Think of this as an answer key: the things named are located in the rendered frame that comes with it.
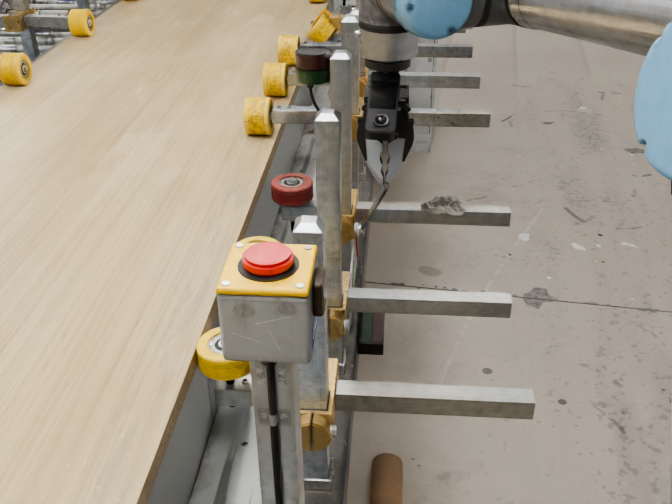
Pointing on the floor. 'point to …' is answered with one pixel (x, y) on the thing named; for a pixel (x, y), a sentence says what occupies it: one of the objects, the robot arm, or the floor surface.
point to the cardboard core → (386, 479)
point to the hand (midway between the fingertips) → (384, 180)
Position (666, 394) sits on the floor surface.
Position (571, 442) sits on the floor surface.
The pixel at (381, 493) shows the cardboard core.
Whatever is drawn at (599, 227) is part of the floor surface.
